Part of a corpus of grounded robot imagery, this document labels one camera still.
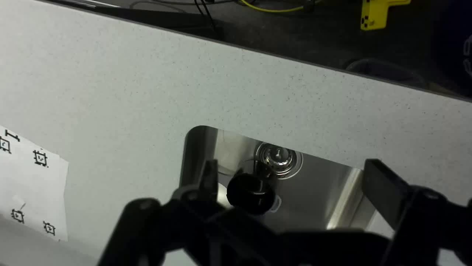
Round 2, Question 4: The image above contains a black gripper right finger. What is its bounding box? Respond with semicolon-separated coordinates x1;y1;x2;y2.
361;158;420;231

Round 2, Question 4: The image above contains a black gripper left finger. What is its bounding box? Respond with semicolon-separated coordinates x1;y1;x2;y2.
178;158;221;209

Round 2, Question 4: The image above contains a stainless steel sink basin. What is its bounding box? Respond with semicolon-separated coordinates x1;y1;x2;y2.
178;124;369;234

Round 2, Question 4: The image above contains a metal sink drain strainer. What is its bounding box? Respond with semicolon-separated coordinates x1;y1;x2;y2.
252;141;304;182

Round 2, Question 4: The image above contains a white paper with markers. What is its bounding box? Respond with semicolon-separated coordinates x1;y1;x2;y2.
0;123;69;244

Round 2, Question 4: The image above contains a yellow marker block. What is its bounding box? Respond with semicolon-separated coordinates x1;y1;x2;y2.
360;0;413;33

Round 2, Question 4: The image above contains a thin black cable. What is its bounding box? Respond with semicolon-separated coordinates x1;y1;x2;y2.
193;0;218;33

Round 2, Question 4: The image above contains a yellow cable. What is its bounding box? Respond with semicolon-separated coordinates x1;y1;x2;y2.
239;0;307;15

